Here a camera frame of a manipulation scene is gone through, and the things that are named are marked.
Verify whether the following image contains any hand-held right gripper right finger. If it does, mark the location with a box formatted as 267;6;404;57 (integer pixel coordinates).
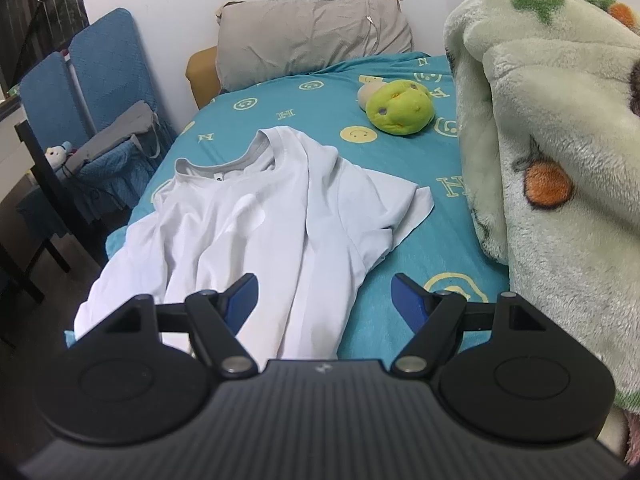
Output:
391;274;548;376

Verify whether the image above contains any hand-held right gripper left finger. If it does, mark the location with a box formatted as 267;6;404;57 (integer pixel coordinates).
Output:
100;274;260;377

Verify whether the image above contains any teal printed bed sheet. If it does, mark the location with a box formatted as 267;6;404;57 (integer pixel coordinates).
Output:
64;51;511;361

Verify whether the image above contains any short blue covered chair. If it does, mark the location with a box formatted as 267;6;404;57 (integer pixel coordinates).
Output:
19;52;96;171

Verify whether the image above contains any green plush toy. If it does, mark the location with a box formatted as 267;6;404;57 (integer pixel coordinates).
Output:
357;79;435;137

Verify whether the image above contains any dark window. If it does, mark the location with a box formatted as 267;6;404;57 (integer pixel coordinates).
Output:
0;0;91;92

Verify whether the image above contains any pale green fleece blanket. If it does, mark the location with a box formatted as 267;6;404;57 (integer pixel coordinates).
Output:
442;0;640;461

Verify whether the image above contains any dark wooden table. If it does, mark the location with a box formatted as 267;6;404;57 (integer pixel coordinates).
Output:
0;120;108;306

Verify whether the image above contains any grey cloth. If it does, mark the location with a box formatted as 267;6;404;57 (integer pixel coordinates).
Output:
65;102;162;173

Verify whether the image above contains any small white plush toy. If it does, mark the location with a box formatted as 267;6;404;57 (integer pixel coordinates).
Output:
44;141;76;168

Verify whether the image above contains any grey pillow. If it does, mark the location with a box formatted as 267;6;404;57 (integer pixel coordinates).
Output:
216;0;415;92

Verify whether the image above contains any white t-shirt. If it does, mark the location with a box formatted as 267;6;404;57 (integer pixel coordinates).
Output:
74;126;435;361

